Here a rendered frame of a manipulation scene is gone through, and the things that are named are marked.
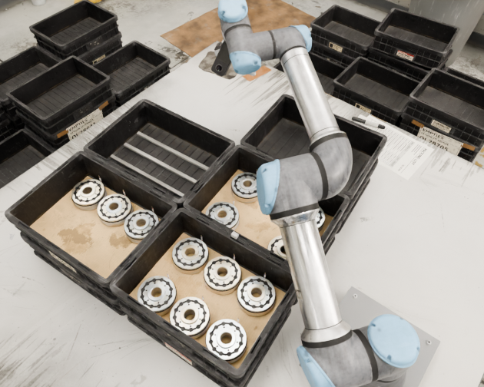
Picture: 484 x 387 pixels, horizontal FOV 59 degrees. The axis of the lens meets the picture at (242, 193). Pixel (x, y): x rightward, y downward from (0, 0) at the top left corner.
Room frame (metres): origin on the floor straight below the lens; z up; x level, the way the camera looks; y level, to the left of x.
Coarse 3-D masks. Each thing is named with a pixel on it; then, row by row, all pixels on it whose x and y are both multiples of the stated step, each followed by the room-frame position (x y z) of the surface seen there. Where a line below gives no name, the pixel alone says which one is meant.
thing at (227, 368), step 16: (208, 224) 0.65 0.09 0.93; (240, 240) 0.60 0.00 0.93; (288, 272) 0.50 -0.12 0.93; (112, 288) 0.45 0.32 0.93; (128, 304) 0.42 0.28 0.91; (160, 320) 0.37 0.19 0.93; (272, 320) 0.38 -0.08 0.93; (176, 336) 0.34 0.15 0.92; (208, 352) 0.30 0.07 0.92; (256, 352) 0.30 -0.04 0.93; (224, 368) 0.26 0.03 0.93; (240, 368) 0.27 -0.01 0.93
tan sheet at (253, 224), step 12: (228, 180) 0.88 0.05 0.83; (228, 192) 0.84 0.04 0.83; (240, 204) 0.79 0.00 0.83; (252, 204) 0.79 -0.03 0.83; (240, 216) 0.74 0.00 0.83; (252, 216) 0.75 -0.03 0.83; (264, 216) 0.75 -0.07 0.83; (240, 228) 0.70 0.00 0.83; (252, 228) 0.70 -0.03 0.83; (264, 228) 0.70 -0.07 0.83; (276, 228) 0.70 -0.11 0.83; (324, 228) 0.71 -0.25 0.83; (252, 240) 0.66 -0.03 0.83; (264, 240) 0.66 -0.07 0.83
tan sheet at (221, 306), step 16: (176, 240) 0.65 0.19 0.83; (160, 272) 0.55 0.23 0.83; (176, 272) 0.55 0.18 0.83; (176, 288) 0.50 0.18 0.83; (192, 288) 0.50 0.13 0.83; (208, 304) 0.45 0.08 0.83; (224, 304) 0.46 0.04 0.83; (240, 320) 0.41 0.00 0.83; (256, 320) 0.41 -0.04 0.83; (256, 336) 0.37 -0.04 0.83
